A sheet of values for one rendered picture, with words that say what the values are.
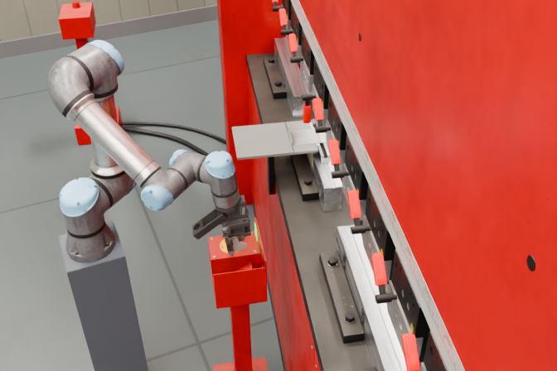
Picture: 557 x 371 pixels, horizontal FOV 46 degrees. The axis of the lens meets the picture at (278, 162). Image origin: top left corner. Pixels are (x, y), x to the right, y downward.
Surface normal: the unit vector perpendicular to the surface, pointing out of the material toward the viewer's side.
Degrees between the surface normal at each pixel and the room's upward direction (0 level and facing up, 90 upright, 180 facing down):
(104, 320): 90
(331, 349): 0
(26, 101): 0
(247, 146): 0
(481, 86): 90
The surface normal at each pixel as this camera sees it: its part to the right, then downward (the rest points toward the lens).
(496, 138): -0.99, 0.10
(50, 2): 0.39, 0.55
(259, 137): 0.00, -0.80
